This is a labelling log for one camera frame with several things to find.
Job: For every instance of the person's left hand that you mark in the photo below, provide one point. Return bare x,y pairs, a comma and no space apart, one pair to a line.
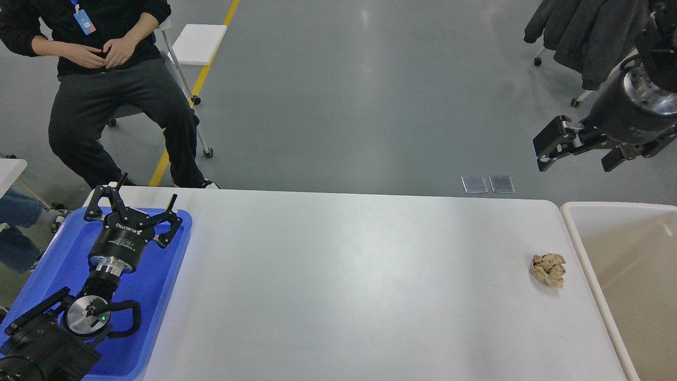
118,51

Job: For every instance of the left floor plate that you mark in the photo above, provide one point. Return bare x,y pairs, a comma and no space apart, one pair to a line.
474,184

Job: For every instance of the brown paper ball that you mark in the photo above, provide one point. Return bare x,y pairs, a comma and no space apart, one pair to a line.
549,269

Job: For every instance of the person's right hand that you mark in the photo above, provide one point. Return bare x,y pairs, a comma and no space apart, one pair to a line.
84,56

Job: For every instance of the beige plastic bin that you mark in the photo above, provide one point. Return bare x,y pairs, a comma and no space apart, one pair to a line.
628,253

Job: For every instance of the floor plate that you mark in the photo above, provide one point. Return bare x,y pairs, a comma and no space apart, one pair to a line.
474,184
502,184

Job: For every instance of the right floor plate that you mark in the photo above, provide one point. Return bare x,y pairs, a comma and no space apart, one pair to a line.
502,184

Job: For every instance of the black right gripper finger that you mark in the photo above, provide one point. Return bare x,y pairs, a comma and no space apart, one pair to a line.
626,152
561,138

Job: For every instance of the white side table corner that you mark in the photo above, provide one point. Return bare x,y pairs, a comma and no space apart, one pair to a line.
10,172

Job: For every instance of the dark jacket on chair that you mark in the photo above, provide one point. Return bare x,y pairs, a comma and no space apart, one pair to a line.
590,37

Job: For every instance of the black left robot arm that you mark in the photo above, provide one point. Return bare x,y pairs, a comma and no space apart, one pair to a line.
92,308

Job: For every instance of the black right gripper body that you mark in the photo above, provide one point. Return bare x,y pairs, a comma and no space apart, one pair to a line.
632,110

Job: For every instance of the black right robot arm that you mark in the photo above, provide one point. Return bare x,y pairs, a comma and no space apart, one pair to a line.
654,48

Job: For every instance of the seated person in black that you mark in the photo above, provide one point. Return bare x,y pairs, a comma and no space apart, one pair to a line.
87,97

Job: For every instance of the blue id badge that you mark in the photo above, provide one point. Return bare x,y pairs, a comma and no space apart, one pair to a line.
82,18

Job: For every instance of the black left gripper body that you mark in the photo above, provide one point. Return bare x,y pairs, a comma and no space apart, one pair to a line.
122,240

